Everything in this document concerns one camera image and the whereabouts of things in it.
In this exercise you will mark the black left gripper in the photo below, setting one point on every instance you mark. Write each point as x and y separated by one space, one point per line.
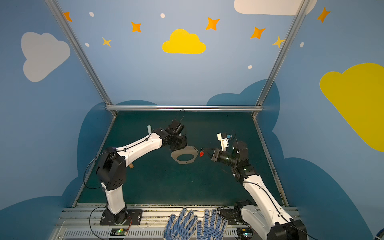
180 142

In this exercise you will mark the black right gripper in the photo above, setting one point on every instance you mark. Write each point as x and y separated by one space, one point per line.
215 154

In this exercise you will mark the red key tag with keyring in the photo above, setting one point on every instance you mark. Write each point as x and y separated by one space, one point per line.
202 152

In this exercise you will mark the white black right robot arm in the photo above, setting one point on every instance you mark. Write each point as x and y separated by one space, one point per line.
258 192

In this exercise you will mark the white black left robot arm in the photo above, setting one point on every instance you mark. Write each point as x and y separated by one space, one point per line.
111 169

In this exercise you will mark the right blue dotted work glove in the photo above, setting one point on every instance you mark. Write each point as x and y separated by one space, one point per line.
213 226

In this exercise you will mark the blue dotted work glove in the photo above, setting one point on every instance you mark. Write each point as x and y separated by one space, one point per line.
181 227
213 226

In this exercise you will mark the left blue dotted work glove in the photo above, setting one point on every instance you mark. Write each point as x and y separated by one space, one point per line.
181 227

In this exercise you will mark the grey perforated metal ring plate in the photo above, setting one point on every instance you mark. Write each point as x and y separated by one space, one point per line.
185 156

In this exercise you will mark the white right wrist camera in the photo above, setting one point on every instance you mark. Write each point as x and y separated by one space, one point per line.
224 139

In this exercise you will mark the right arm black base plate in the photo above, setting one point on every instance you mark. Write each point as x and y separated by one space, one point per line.
233 216

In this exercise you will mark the aluminium frame left post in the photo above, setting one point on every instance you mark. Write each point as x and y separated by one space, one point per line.
64 24

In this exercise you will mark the aluminium frame post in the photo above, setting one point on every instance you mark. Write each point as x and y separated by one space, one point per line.
284 49
64 24

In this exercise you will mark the aluminium frame back rail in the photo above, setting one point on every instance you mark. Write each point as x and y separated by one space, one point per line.
186 108

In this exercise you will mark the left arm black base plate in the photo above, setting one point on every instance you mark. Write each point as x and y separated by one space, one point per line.
123 218

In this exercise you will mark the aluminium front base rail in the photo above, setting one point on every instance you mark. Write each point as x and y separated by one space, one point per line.
84 224

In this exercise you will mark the aluminium frame right post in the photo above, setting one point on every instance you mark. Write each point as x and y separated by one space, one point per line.
284 49

